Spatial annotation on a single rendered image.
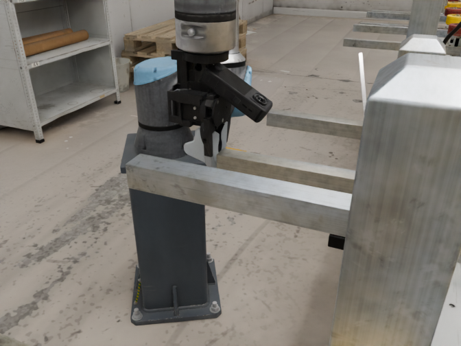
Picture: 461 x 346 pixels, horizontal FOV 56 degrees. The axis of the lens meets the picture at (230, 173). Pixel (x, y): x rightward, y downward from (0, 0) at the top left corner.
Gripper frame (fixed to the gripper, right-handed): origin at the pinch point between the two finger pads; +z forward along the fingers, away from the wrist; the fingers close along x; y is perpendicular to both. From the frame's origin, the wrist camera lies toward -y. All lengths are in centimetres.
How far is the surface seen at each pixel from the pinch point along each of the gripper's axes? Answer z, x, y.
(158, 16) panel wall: 40, -364, 233
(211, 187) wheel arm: -12.9, 26.4, -11.1
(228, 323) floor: 83, -39, 13
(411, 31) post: -24.8, -2.4, -26.3
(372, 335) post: -22, 48, -28
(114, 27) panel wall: 40, -284, 233
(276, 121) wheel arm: -0.7, -23.5, -3.2
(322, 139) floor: 83, -211, 17
